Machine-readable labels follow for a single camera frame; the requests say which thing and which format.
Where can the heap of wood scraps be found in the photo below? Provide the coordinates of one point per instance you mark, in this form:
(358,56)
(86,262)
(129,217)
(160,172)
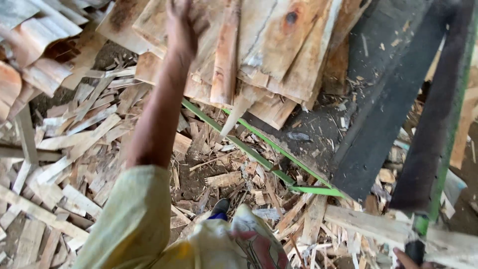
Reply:
(93,149)

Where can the black shoe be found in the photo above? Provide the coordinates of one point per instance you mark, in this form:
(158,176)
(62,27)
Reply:
(221,206)

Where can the person's right hand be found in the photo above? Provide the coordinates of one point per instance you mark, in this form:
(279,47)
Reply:
(405,263)

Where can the person's left hand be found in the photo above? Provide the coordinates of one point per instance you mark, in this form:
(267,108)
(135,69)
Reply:
(183,33)

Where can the person's left fingers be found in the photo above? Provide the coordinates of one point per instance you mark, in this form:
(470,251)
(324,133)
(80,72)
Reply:
(178,6)

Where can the pile of reddish wood offcuts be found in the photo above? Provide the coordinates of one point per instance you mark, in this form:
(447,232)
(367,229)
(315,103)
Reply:
(41,45)

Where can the yellow printed shirt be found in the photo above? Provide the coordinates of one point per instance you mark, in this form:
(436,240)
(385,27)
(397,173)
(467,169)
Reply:
(142,231)

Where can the long pale wooden plank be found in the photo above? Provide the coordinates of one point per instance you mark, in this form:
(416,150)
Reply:
(373,224)

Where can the blue trouser leg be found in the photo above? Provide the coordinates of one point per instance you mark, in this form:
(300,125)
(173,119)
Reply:
(217,216)

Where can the person's right fingers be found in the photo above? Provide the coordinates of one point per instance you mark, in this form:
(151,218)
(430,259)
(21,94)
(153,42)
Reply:
(401,256)

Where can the stack of pale wood slabs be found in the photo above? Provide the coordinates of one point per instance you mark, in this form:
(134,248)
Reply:
(269,48)

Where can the green metal machine frame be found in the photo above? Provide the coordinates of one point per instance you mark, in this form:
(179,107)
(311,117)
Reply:
(373,130)

